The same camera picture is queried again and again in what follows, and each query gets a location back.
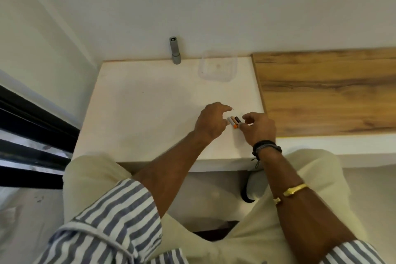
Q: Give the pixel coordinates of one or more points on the black wristband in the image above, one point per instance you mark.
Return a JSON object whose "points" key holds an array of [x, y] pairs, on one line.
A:
{"points": [[266, 146]]}

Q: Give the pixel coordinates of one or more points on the person's right fingers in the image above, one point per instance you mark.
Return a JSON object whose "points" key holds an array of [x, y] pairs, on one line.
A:
{"points": [[247, 118]]}

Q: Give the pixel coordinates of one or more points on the brown wooden countertop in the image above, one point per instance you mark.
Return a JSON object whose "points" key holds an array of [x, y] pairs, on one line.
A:
{"points": [[328, 90]]}

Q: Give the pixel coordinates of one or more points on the cream trousers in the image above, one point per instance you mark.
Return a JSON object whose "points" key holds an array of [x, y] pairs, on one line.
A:
{"points": [[92, 174]]}

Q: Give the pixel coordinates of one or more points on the grey shoe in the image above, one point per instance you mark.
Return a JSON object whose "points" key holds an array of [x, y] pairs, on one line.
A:
{"points": [[255, 185]]}

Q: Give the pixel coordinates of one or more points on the person's left hand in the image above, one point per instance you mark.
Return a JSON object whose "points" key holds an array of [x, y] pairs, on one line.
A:
{"points": [[208, 123]]}

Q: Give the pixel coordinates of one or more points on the person's right forearm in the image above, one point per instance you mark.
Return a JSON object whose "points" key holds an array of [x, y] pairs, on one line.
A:
{"points": [[303, 211]]}

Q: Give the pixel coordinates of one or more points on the clear plastic container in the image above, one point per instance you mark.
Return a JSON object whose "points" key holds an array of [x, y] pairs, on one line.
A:
{"points": [[218, 65]]}

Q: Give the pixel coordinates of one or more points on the black and orange battery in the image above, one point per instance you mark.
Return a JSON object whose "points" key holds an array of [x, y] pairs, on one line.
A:
{"points": [[238, 120]]}

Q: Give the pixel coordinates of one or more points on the blue white striped shirt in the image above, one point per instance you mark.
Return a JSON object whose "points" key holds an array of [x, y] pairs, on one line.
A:
{"points": [[117, 217]]}

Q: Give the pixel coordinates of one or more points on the grey flashlight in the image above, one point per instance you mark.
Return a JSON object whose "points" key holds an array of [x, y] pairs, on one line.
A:
{"points": [[175, 51]]}

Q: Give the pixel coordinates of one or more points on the person's right hand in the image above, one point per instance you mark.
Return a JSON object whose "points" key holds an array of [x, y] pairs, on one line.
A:
{"points": [[261, 129]]}

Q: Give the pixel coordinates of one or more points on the white and orange battery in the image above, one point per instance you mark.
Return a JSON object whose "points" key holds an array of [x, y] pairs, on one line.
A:
{"points": [[232, 122]]}

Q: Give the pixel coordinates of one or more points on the person's left thumb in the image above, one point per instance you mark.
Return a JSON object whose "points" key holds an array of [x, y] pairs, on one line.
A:
{"points": [[225, 122]]}

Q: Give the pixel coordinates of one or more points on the person's left forearm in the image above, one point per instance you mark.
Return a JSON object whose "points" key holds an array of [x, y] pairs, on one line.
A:
{"points": [[173, 168]]}

